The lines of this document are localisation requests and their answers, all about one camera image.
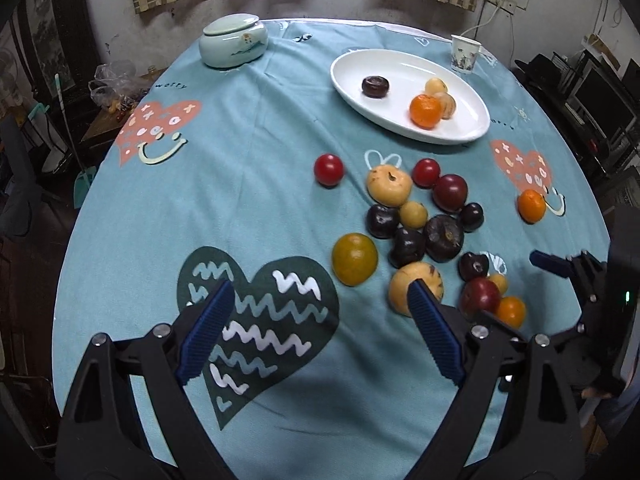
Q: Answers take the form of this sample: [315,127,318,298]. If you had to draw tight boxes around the dark red plum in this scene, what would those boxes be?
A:
[432,174,469,213]
[459,277,502,322]

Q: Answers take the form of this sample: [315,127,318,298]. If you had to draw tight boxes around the computer monitor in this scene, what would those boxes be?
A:
[570,62,638,143]

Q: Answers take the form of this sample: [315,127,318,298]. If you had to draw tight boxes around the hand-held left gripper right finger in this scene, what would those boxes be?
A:
[406,279,586,480]

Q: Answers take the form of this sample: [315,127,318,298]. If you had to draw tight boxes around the white ceramic plate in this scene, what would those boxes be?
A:
[330,49,491,146]

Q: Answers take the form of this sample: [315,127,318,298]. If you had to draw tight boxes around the teal long-handled dustpan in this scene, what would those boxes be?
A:
[52,74,99,209]

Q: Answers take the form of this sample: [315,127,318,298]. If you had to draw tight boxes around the bright red plum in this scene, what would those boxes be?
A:
[411,158,441,189]
[314,154,345,188]

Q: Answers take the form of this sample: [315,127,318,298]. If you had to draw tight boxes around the wooden side table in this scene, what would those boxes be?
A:
[80,67,168,146]

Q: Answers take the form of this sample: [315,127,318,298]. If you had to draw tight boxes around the clear plastic bag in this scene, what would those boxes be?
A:
[89,60,138,111]

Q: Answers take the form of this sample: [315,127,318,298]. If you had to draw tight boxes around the person's right hand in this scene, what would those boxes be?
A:
[581,367,626,403]

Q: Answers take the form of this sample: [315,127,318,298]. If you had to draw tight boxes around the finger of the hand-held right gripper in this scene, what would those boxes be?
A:
[531,251,608,308]
[549,305,608,348]

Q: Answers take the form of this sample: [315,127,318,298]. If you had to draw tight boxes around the blue printed tablecloth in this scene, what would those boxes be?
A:
[52,17,613,480]

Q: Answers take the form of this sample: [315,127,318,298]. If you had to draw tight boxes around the pale green lidded ceramic jar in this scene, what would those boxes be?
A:
[199,14,269,68]

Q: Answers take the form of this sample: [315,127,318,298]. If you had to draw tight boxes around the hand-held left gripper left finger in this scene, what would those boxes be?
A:
[55,279,236,480]

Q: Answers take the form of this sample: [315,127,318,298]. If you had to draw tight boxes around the dark purple plum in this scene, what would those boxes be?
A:
[458,251,490,283]
[365,204,401,239]
[459,202,485,233]
[362,75,391,99]
[388,227,427,269]

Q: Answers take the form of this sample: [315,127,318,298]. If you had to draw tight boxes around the white power cable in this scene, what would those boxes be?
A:
[462,0,503,41]

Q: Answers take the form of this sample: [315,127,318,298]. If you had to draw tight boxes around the printed paper cup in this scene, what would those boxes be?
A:
[451,34,482,75]

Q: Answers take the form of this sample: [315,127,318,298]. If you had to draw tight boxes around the tangerine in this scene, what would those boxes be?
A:
[495,296,527,330]
[409,94,443,130]
[517,189,547,224]

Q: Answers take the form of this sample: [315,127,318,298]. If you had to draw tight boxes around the large tan round fruit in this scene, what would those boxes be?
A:
[366,164,414,208]
[388,261,445,318]

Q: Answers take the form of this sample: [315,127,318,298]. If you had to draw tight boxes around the large scarred dark plum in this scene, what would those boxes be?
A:
[423,214,465,264]

